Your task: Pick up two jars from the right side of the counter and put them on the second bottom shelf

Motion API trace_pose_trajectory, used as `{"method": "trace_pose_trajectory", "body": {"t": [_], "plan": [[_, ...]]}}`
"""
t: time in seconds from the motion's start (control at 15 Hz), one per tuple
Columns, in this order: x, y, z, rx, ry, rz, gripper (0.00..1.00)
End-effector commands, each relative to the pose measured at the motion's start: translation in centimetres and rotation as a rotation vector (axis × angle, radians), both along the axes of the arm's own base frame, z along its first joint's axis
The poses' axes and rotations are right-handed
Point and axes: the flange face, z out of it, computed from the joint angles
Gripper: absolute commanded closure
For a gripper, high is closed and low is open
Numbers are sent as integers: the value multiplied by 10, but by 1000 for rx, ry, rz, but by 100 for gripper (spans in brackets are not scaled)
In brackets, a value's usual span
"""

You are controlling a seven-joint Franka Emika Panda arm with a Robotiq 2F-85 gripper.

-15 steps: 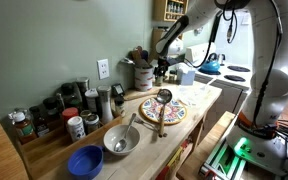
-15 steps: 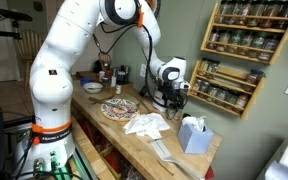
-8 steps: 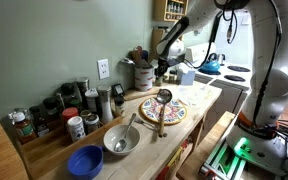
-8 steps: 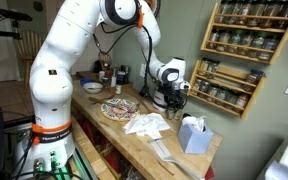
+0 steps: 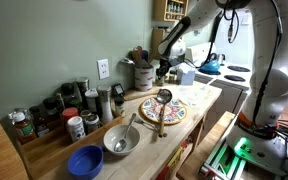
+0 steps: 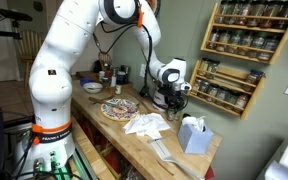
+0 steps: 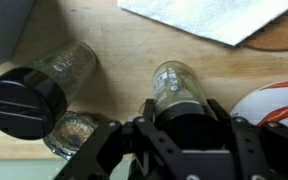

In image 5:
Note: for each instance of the dark sauce bottle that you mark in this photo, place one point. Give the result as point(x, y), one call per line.
point(39, 121)

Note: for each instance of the stainless steel mill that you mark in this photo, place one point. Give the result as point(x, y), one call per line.
point(104, 103)

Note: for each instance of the small labelled spice bottle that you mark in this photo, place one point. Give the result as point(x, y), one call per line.
point(119, 106)

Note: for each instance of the small jar metal lid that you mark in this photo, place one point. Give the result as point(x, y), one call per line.
point(85, 114)
point(91, 124)

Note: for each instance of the white ceramic bowl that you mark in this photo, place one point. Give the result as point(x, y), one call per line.
point(130, 136)

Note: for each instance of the colourful patterned ceramic plate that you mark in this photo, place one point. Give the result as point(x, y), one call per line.
point(172, 113)

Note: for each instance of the dark blue spoon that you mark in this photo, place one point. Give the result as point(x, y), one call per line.
point(145, 54)

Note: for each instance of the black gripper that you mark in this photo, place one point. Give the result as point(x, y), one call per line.
point(169, 63)

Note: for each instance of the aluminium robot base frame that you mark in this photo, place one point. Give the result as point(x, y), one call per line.
point(224, 160)

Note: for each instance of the dark jar black lid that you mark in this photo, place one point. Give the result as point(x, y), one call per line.
point(50, 106)

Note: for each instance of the wooden spatula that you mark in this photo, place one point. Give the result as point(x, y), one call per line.
point(135, 56)

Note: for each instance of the metal fork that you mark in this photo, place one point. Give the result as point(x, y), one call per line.
point(147, 124)

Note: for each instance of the black pepper grinder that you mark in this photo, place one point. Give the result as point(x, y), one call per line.
point(67, 90)

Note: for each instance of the blue tissue box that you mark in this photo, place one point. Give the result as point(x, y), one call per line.
point(185, 78)

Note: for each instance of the metal kitchen utensil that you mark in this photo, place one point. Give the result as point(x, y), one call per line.
point(127, 61)

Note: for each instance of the blue kettle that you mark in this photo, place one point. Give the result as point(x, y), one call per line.
point(210, 66)

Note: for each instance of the white facial tissue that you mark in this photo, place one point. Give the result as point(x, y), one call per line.
point(184, 66)

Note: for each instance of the wooden countertop spice tray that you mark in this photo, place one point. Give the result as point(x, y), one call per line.
point(50, 148)

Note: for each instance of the light wooden spoon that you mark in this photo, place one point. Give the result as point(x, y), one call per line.
point(151, 56)

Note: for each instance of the metal spoon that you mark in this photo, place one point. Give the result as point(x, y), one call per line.
point(120, 144)

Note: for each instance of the red sauce bottle white cap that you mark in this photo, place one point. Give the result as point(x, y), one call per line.
point(24, 128)

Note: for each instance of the white utensil crock red print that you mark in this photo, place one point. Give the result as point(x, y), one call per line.
point(143, 78)

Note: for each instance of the small black digital timer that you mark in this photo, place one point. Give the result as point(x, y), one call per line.
point(118, 89)

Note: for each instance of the white wall outlet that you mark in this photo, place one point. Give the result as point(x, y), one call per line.
point(103, 69)

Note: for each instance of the red yellow package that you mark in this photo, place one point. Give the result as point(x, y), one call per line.
point(174, 160)

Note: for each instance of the red lid container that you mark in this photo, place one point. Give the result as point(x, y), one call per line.
point(70, 113)

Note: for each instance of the white stove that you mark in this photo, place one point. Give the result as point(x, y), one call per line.
point(199, 51)

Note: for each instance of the blue plastic bowl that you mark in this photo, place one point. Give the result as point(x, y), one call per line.
point(85, 162)

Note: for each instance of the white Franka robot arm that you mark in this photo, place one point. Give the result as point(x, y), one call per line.
point(277, 76)

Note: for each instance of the wooden cutting board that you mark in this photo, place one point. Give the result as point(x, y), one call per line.
point(135, 94)

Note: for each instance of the white labelled shaker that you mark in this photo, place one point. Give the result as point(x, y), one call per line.
point(75, 129)

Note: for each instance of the wooden platform plank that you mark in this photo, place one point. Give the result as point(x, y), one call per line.
point(204, 146)

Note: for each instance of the steel canister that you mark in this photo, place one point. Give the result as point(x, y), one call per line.
point(82, 85)

